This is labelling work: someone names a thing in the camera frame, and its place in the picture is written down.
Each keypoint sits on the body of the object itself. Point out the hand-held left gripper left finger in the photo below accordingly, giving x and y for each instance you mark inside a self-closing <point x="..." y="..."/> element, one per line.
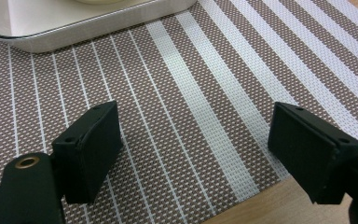
<point x="87" y="155"/>

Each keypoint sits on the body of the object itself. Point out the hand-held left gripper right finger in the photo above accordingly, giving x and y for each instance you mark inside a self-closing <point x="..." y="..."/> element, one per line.
<point x="307" y="152"/>

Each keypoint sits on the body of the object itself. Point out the brown white striped woven placemat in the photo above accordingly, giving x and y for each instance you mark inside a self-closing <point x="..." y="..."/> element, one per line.
<point x="180" y="93"/>

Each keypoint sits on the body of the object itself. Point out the white rectangular tray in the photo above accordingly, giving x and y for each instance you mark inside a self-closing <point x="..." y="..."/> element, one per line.
<point x="74" y="21"/>

